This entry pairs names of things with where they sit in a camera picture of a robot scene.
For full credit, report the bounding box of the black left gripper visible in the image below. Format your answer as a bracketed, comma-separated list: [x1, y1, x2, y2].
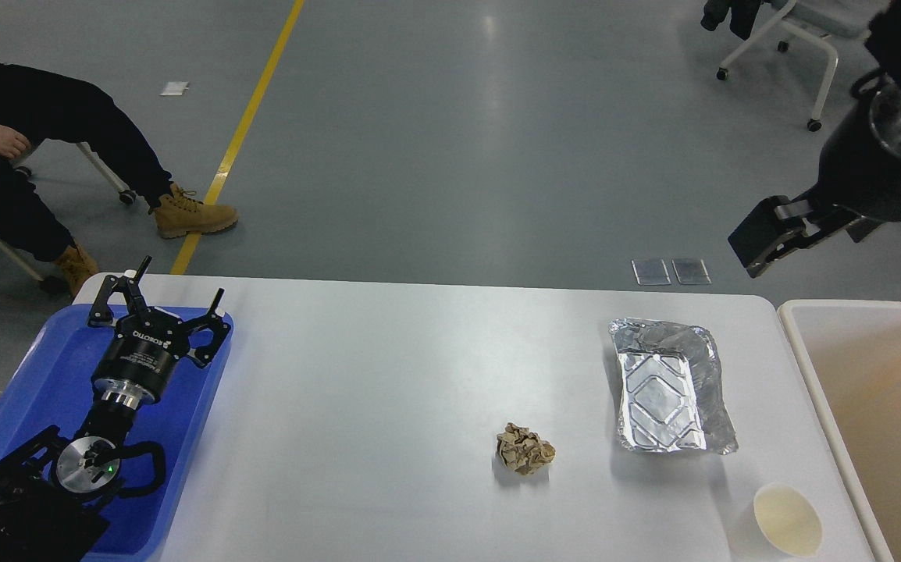
[87, 256, 230, 404]

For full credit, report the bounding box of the dark jacket on chair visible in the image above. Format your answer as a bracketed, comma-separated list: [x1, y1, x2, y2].
[700, 1, 789, 41]

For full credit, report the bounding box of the aluminium foil tray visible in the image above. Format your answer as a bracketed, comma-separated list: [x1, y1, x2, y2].
[608, 318, 739, 455]

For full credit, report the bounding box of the right metal floor plate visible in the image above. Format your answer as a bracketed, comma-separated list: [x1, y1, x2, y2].
[671, 258, 712, 286]

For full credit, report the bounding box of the beige plastic bin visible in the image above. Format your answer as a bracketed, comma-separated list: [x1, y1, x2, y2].
[778, 300, 901, 561]

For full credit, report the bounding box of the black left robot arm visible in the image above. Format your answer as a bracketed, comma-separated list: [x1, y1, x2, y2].
[0, 261, 233, 561]

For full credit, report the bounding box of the tan boot on line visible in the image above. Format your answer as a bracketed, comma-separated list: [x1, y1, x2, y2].
[148, 183, 240, 240]

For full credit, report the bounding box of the tan boot near table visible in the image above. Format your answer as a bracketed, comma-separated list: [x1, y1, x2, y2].
[53, 241, 101, 297]

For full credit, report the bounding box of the crumpled brown paper ball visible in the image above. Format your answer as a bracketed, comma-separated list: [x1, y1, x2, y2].
[496, 422, 557, 476]

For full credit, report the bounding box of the white office chair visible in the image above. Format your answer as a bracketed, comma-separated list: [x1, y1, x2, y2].
[716, 1, 889, 132]

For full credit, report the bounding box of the left metal floor plate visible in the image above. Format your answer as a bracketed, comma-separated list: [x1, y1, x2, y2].
[630, 258, 671, 286]

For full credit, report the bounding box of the blue plastic tray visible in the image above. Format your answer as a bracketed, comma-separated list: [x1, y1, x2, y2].
[0, 304, 232, 561]

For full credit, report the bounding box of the white paper cup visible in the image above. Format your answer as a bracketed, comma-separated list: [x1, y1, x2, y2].
[753, 482, 823, 558]

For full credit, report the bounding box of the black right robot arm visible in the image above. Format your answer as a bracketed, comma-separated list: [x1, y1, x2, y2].
[728, 1, 901, 278]

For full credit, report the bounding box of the seated person in black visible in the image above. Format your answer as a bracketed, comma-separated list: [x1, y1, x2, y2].
[0, 62, 172, 262]

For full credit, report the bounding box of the metal floor plate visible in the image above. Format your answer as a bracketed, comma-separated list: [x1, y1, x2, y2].
[630, 258, 671, 286]
[671, 258, 712, 286]

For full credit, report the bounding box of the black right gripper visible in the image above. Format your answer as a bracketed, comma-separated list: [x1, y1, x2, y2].
[728, 74, 901, 279]

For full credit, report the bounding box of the white chair under person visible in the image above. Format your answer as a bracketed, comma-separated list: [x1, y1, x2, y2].
[0, 140, 137, 293]

